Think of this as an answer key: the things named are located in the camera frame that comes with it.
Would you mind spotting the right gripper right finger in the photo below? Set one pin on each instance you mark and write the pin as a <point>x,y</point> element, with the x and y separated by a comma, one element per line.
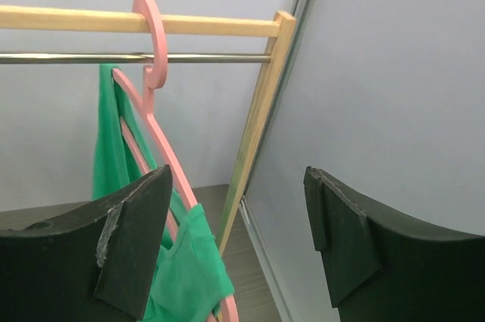
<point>383,265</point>

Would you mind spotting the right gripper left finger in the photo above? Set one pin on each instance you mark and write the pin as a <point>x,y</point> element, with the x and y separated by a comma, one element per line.
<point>94,263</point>

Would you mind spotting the green tank top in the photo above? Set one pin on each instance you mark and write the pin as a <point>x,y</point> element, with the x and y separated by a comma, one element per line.
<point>190,281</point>

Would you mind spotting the wooden clothes rack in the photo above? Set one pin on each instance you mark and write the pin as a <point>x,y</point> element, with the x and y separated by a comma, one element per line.
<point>279,33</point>

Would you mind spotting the grey right frame post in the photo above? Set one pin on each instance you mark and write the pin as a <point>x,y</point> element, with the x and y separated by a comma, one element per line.
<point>275,198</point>

